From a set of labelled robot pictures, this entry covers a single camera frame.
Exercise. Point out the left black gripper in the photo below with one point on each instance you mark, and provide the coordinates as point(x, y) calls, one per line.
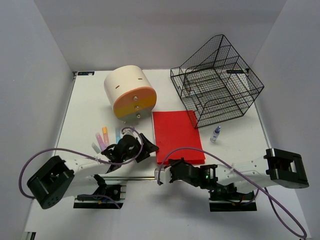
point(147, 148)

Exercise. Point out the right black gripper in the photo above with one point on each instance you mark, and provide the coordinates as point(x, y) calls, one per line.
point(173, 164)

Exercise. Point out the red paper folder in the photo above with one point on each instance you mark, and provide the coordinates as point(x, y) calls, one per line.
point(174, 129)

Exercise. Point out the cream round drawer box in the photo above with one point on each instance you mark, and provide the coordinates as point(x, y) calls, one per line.
point(130, 94)

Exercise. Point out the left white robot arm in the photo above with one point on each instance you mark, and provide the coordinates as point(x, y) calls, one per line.
point(82, 178)

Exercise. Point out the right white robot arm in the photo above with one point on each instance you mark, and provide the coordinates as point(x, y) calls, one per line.
point(276, 167)

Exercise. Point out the blue highlighter pen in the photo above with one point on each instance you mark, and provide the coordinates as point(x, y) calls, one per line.
point(117, 134)

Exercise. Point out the pink highlighter pen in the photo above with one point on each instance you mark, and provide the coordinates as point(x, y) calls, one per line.
point(100, 141)

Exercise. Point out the green highlighter pen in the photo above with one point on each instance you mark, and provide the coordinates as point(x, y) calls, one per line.
point(95, 148)

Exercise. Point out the orange highlighter pen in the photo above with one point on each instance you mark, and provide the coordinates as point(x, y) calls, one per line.
point(105, 136)

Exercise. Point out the small blue-capped glue bottle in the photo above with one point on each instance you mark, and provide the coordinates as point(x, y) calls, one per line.
point(215, 134)

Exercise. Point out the blue label sticker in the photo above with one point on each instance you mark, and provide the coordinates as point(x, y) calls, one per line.
point(85, 73)

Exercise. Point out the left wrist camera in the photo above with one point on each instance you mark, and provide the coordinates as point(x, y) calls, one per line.
point(128, 131)

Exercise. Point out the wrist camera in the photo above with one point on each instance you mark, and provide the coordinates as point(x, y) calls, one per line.
point(163, 176)
point(128, 131)

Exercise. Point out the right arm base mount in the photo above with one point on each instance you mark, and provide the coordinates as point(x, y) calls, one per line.
point(227, 199)

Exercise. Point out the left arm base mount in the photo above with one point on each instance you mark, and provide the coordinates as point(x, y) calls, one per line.
point(107, 194)

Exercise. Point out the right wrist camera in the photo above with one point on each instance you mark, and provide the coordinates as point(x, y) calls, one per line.
point(163, 176)

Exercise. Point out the black wire mesh organizer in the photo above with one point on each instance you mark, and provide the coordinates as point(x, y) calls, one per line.
point(215, 84)

